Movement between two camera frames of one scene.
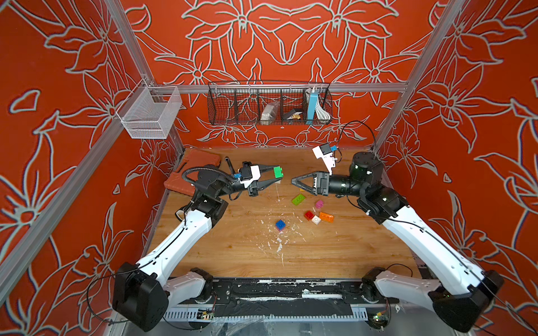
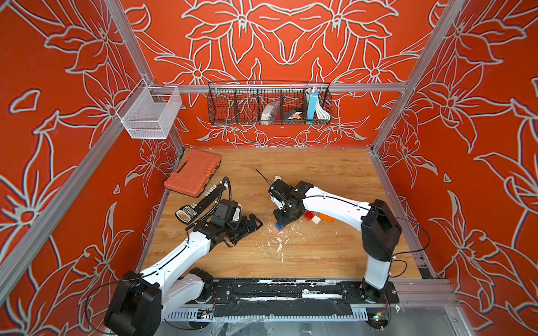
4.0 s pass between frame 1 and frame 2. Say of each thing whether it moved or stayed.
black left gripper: moved
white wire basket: stayed
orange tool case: stayed
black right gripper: moved
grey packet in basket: stayed
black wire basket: stayed
